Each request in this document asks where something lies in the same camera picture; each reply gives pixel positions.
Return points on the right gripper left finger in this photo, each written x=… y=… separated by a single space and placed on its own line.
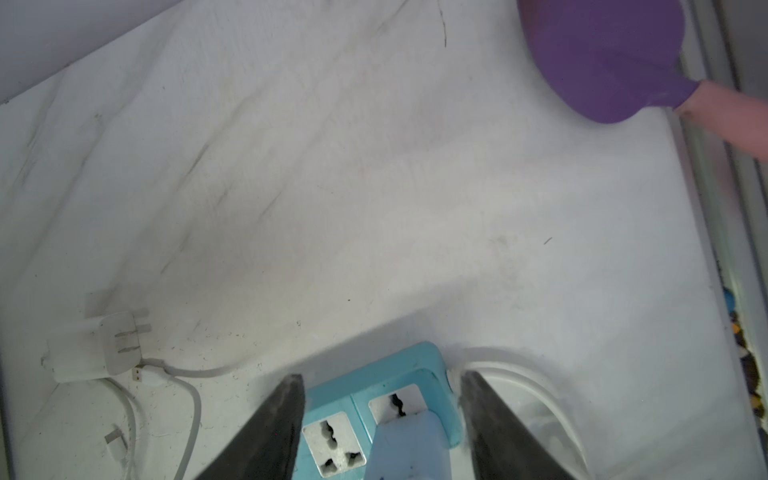
x=266 y=446

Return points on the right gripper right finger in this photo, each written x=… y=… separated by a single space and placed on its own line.
x=501 y=445

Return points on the turquoise power strip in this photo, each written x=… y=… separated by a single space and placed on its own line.
x=343 y=414

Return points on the light blue plug adapter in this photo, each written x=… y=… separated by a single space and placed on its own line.
x=410 y=447

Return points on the purple pink spatula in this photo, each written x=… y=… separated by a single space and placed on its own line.
x=607 y=60

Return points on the aluminium frame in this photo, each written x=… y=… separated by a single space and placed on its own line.
x=726 y=42

